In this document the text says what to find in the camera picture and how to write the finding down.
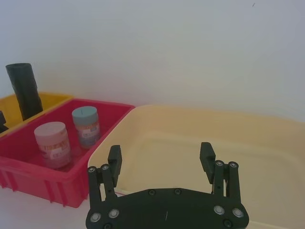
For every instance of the small black object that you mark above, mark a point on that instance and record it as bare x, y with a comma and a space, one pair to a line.
2, 122

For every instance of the yellow plastic bin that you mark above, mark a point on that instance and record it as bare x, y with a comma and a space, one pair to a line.
9, 107

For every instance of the clear jar with pink lid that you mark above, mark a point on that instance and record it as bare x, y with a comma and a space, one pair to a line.
53, 148

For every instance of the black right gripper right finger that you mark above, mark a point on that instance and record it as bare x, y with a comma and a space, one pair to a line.
206, 162

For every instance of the cream plastic bin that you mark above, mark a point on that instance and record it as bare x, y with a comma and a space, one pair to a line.
166, 143

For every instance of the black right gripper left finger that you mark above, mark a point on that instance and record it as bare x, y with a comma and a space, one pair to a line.
115, 164

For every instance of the clear jar with blue lid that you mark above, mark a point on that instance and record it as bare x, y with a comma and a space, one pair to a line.
87, 128

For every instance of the red plastic bin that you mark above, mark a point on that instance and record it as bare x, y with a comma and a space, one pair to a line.
23, 176

